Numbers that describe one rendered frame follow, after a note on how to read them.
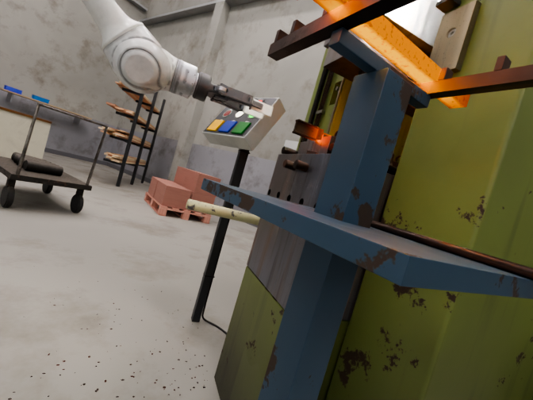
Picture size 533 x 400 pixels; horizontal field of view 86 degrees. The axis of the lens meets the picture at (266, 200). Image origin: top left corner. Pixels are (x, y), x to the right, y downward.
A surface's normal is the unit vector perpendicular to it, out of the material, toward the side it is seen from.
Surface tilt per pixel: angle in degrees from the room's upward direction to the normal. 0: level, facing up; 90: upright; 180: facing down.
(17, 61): 90
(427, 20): 90
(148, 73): 113
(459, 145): 90
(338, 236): 90
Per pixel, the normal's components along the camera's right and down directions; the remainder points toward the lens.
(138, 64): 0.33, 0.54
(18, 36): 0.76, 0.25
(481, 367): 0.36, 0.15
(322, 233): -0.82, -0.22
